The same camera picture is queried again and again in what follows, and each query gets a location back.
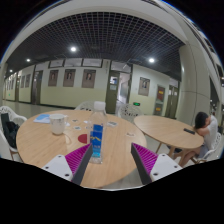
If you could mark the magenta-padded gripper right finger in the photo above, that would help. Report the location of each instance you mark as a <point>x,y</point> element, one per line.
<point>165,166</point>

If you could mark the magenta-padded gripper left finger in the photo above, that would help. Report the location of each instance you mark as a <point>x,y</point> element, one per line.
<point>56,165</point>

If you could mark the clear plastic water bottle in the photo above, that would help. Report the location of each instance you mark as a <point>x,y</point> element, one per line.
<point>97,126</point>

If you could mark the round wooden side table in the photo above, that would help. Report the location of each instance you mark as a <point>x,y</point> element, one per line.
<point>166,130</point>

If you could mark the white ceramic mug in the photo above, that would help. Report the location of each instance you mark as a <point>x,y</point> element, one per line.
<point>57,125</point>

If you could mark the black phone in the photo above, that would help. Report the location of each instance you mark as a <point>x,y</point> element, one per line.
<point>189,131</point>

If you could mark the small printed card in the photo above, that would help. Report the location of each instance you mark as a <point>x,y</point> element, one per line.
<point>130,134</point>
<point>75,120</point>
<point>77,127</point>

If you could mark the blue and white paper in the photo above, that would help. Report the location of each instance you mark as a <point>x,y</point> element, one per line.
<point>41,118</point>

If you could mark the white lattice plastic chair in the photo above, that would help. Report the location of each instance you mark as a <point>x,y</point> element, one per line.
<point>213,151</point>
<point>85,106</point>
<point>131,111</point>
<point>14,113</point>

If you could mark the black bag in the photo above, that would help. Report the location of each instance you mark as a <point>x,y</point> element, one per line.
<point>11,131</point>

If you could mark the person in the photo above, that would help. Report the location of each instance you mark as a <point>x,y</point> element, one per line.
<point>210,130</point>

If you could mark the printed card pack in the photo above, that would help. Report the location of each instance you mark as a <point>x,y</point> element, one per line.
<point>112,123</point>

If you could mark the green exit sign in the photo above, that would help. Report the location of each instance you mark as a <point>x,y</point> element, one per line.
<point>136,104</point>

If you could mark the dark corridor doors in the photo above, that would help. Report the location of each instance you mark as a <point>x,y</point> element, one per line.
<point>36,88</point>

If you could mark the round ceiling lights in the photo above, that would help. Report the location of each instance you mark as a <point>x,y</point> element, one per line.
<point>73,49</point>

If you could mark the framed wall pictures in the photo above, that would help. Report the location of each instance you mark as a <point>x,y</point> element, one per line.
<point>88,78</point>

